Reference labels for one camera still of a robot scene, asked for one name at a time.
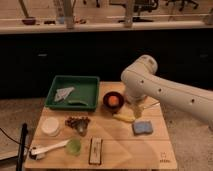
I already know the wooden shelf ledge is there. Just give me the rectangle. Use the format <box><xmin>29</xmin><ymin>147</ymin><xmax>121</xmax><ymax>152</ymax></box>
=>
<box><xmin>0</xmin><ymin>21</ymin><xmax>213</xmax><ymax>34</ymax></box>

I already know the black pole stand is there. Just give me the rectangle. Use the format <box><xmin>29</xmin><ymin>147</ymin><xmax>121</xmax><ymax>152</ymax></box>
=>
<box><xmin>16</xmin><ymin>123</ymin><xmax>28</xmax><ymax>171</ymax></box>

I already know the dark brown bowl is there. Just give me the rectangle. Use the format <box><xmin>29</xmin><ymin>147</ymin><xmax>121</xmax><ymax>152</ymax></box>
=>
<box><xmin>103</xmin><ymin>91</ymin><xmax>124</xmax><ymax>113</ymax></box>

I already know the black white rectangular box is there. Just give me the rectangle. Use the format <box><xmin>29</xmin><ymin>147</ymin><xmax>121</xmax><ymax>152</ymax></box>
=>
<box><xmin>89</xmin><ymin>137</ymin><xmax>102</xmax><ymax>165</ymax></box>

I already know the orange apple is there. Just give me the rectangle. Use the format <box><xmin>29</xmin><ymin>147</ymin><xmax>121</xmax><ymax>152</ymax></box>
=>
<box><xmin>109</xmin><ymin>96</ymin><xmax>118</xmax><ymax>105</ymax></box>

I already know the dark red bowl on shelf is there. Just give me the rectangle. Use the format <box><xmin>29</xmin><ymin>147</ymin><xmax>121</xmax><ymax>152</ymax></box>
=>
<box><xmin>22</xmin><ymin>18</ymin><xmax>36</xmax><ymax>25</ymax></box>

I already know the green plastic tray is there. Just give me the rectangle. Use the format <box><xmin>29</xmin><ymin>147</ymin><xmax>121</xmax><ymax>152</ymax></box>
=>
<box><xmin>45</xmin><ymin>75</ymin><xmax>99</xmax><ymax>111</ymax></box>

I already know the green small cup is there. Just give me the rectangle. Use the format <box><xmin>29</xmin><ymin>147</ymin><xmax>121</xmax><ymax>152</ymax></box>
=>
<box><xmin>65</xmin><ymin>139</ymin><xmax>81</xmax><ymax>156</ymax></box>

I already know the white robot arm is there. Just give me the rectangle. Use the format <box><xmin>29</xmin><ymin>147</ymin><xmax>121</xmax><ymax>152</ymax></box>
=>
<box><xmin>121</xmin><ymin>55</ymin><xmax>213</xmax><ymax>127</ymax></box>

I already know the grey crumpled cloth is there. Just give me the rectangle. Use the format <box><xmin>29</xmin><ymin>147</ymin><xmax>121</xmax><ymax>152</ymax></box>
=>
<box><xmin>54</xmin><ymin>87</ymin><xmax>75</xmax><ymax>102</ymax></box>

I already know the yellow banana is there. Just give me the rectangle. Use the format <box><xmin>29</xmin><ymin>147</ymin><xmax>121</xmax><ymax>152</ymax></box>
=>
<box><xmin>113</xmin><ymin>114</ymin><xmax>135</xmax><ymax>123</ymax></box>

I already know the metal spoon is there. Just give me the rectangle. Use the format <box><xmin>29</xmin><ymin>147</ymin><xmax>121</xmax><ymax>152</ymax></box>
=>
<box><xmin>143</xmin><ymin>102</ymin><xmax>160</xmax><ymax>110</ymax></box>

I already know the blue sponge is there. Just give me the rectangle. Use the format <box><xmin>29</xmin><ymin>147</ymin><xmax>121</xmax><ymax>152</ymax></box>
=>
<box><xmin>132</xmin><ymin>121</ymin><xmax>153</xmax><ymax>135</ymax></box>

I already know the green pepper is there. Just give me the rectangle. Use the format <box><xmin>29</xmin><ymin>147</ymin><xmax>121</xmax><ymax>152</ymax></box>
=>
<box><xmin>68</xmin><ymin>100</ymin><xmax>88</xmax><ymax>106</ymax></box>

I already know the white handled brush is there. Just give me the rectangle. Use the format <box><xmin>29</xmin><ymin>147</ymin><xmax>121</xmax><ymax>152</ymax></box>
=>
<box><xmin>29</xmin><ymin>140</ymin><xmax>68</xmax><ymax>160</ymax></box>

